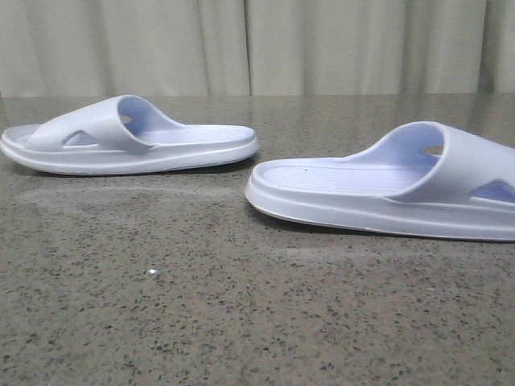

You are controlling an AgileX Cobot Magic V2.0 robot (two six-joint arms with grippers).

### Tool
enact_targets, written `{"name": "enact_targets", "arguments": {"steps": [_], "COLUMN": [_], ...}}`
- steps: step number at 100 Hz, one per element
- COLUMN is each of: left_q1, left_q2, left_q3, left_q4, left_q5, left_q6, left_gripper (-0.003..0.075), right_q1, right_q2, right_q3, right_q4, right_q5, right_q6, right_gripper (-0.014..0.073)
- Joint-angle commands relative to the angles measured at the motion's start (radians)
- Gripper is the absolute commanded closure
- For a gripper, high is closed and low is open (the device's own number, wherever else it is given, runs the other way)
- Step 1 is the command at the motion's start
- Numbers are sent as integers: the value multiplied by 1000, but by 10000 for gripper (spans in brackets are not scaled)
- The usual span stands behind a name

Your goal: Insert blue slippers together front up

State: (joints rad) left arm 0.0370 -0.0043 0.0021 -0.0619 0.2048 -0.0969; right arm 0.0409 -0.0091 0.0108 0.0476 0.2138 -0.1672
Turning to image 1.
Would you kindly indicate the light blue slipper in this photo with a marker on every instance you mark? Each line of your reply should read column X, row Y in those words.
column 124, row 135
column 422, row 178

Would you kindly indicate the beige background curtain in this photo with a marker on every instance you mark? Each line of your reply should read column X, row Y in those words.
column 260, row 48

